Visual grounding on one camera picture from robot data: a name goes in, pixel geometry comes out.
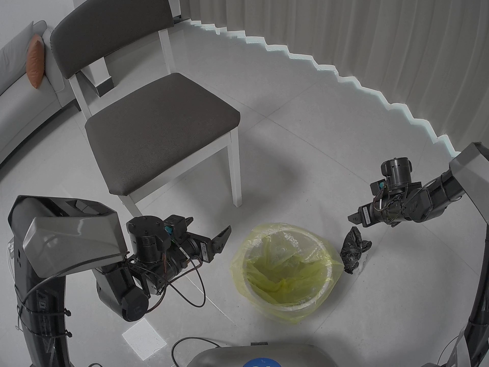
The white paper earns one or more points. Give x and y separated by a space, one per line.
364 262

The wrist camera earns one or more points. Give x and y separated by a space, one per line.
175 226
376 187

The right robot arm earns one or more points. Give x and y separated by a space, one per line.
470 174

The pale grey sofa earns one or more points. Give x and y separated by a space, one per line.
23 113

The orange cushion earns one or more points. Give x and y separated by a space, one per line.
36 63

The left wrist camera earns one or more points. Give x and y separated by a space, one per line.
175 226

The dark grey white chair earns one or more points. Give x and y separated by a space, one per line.
152 128

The white trash bin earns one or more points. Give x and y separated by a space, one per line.
294 306

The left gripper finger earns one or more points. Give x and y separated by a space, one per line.
189 220
220 241

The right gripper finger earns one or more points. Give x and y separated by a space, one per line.
355 218

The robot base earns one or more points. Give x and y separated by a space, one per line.
229 358

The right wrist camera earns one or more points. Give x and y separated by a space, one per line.
376 187

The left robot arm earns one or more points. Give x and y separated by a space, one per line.
68 235

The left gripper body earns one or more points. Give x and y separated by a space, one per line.
202 249

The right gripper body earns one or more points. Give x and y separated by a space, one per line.
366 214

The black plastic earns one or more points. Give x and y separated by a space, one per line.
353 249

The yellow plastic bag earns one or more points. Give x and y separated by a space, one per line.
275 277

